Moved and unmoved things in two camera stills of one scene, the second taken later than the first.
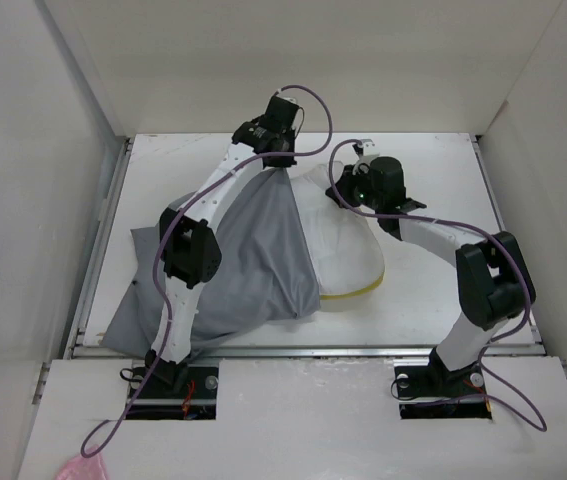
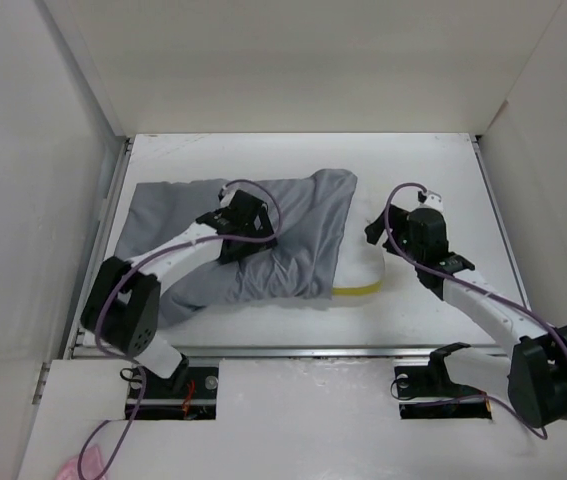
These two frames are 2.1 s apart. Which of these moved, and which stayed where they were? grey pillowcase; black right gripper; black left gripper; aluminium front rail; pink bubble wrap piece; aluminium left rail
Moved: grey pillowcase; black right gripper; black left gripper
Stayed: pink bubble wrap piece; aluminium left rail; aluminium front rail
